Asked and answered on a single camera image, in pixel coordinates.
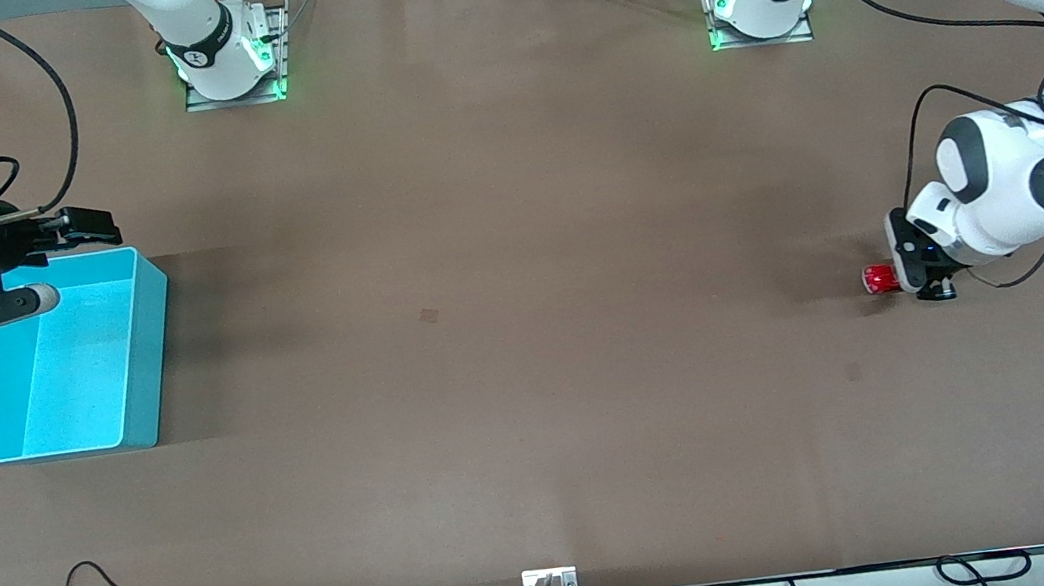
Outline thin grey cable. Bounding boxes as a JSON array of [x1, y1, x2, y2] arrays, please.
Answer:
[[274, 0, 332, 63]]

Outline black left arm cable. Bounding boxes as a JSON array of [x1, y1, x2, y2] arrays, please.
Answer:
[[829, 0, 1044, 307]]

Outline red beetle toy car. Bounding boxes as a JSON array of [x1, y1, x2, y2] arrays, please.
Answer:
[[860, 261, 903, 298]]

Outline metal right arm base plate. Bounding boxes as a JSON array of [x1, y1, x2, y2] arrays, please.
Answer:
[[174, 6, 299, 114]]

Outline black coiled cable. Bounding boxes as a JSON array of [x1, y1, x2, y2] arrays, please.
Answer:
[[934, 546, 1034, 586]]

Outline blue plastic box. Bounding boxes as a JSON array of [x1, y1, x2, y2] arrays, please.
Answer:
[[0, 241, 191, 469]]

